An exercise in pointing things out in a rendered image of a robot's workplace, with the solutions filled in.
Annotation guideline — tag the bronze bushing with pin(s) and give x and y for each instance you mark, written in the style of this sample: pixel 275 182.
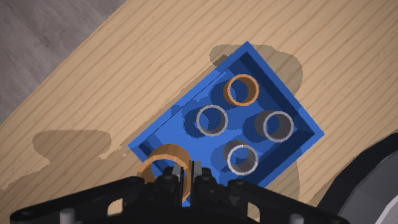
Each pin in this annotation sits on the bronze bushing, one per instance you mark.
pixel 171 152
pixel 253 90

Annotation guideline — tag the blue crate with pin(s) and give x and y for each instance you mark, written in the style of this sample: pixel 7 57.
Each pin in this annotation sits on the blue crate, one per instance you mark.
pixel 181 129

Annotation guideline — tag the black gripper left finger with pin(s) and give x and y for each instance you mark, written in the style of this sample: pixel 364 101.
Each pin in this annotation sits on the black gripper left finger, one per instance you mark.
pixel 93 203

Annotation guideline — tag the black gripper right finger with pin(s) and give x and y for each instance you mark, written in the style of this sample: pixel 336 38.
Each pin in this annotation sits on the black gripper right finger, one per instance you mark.
pixel 274 208

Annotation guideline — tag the grey metal sleeve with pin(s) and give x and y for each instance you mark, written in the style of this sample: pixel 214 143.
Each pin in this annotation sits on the grey metal sleeve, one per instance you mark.
pixel 220 129
pixel 245 167
pixel 285 129

